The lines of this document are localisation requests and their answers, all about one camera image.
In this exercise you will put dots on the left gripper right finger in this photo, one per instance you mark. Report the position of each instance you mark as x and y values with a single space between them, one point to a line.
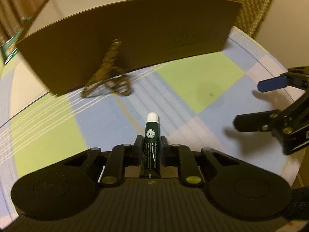
181 157

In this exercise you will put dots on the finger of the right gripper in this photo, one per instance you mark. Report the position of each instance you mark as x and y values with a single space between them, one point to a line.
261 121
295 77

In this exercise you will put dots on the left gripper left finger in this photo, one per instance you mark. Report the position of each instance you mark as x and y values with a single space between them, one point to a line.
121 157

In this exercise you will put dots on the checked tablecloth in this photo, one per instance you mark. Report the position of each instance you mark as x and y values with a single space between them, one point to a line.
196 99

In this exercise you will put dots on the brown cardboard box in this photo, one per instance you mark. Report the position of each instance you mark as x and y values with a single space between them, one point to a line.
66 40

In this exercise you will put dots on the green snack packet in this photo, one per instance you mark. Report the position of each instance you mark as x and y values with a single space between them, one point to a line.
9 49

